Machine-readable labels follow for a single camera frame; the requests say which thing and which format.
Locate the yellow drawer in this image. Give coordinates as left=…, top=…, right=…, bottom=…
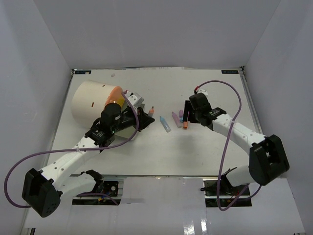
left=116, top=96, right=125, bottom=107

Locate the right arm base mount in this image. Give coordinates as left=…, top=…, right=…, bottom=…
left=200, top=180, right=252, bottom=208

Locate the pink purple highlighter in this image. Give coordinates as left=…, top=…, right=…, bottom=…
left=172, top=112, right=182, bottom=128

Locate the light blue highlighter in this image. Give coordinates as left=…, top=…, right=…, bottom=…
left=159, top=116, right=171, bottom=133

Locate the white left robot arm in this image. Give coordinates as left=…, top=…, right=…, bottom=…
left=22, top=103, right=155, bottom=218

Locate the orange clear highlighter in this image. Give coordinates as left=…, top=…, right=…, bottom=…
left=148, top=106, right=154, bottom=117

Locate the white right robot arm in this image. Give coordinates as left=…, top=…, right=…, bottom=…
left=183, top=93, right=290, bottom=195

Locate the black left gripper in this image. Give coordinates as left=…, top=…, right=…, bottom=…
left=112, top=106, right=155, bottom=133

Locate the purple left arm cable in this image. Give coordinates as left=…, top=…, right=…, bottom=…
left=3, top=91, right=140, bottom=208

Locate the orange top drawer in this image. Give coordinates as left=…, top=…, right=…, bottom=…
left=105, top=86, right=123, bottom=106

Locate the orange highlighter cap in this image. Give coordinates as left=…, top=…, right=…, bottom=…
left=183, top=121, right=188, bottom=129

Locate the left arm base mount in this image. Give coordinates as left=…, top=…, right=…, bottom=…
left=72, top=181, right=123, bottom=206

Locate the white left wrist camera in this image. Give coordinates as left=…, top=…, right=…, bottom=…
left=124, top=90, right=144, bottom=108

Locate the cream cylindrical drawer organizer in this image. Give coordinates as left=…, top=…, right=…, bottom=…
left=71, top=80, right=115, bottom=128

